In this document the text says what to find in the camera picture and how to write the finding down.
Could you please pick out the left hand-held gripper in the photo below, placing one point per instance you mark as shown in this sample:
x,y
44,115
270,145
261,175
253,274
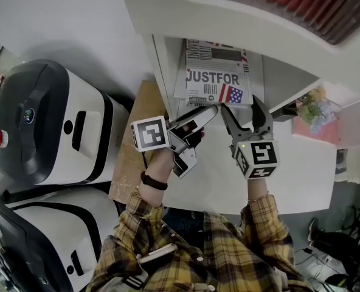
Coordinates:
x,y
151,134

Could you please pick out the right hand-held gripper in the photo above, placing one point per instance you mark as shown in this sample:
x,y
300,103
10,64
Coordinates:
x,y
260,157

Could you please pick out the newspaper-print box with flag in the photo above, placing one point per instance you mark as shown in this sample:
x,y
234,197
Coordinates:
x,y
213,78

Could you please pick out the person's right forearm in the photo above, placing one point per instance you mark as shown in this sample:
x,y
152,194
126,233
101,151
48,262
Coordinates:
x,y
259,187

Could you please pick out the person's left forearm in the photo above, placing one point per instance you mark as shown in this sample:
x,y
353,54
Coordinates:
x,y
155,169

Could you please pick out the white desk with shelf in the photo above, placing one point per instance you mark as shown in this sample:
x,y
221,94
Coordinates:
x,y
289,178

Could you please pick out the potted plant in black pot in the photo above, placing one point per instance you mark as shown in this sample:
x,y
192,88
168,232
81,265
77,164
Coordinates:
x,y
313,111

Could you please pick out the black wristband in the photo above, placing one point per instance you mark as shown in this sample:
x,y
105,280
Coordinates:
x,y
152,182

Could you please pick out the brown cardboard box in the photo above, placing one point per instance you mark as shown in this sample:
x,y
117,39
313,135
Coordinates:
x,y
131,163

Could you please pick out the white and grey robot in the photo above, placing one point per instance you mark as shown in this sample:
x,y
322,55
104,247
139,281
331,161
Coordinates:
x,y
101,126
61,224

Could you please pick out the pink red shelf panel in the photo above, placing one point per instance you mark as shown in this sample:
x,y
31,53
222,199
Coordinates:
x,y
353,126

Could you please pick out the person's legs in jeans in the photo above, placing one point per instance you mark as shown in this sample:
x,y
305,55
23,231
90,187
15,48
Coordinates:
x,y
183,227

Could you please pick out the white phone in pocket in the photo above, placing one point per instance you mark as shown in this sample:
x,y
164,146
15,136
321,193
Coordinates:
x,y
157,254

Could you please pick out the person's yellow plaid shirt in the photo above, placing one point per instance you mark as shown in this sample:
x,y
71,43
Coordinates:
x,y
222,263

